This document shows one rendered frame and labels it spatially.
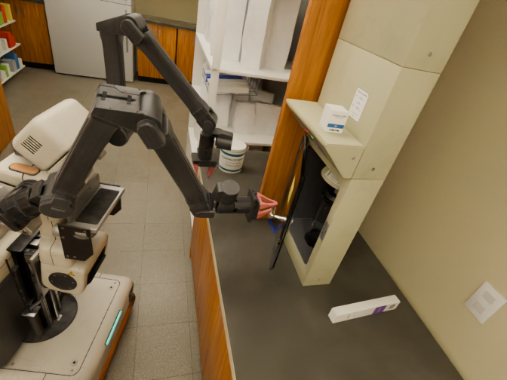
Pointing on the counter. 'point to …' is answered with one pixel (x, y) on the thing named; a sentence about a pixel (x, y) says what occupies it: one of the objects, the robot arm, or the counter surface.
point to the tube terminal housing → (370, 182)
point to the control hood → (339, 145)
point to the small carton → (333, 118)
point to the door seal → (293, 209)
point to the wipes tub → (232, 157)
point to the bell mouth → (330, 178)
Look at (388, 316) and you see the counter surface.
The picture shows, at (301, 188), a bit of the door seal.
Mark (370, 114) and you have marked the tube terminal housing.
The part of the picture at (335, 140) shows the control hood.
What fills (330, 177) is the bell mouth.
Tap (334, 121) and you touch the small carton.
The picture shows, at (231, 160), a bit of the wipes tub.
